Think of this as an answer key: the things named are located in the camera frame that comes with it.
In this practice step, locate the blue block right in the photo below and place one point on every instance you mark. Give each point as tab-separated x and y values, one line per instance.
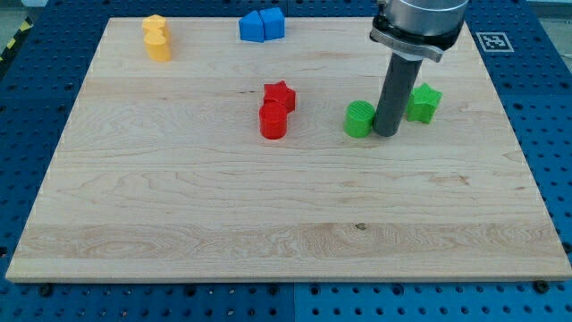
273	23

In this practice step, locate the blue pentagon block left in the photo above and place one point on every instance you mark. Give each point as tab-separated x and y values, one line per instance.
251	28

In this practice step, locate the red star block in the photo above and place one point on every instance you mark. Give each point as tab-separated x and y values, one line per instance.
280	92

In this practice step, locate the green cylinder block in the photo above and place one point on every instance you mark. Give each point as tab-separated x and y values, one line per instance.
358	119

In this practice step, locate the white fiducial marker tag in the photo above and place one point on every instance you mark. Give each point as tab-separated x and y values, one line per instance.
494	42

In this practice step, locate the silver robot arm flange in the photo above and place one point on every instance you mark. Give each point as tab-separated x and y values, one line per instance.
418	29

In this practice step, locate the green star block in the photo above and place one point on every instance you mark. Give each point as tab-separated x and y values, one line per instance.
423	103

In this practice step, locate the yellow heart block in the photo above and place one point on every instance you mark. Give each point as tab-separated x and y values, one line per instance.
157	46

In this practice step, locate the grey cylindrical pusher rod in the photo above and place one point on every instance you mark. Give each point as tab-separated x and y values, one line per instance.
398	83

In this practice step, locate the red cylinder block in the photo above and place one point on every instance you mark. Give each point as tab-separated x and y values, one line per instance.
273	120

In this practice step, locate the light wooden board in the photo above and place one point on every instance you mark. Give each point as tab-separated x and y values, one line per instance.
162	175

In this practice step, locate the yellow hexagon block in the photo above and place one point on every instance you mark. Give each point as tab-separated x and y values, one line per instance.
156	23

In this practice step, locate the black board stop screw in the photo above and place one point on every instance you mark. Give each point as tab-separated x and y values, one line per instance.
45	290
541	286

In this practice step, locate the black board stop screw left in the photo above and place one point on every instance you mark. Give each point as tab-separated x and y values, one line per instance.
45	290

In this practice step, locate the black board stop screw right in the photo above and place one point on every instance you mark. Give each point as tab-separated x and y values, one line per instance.
541	286

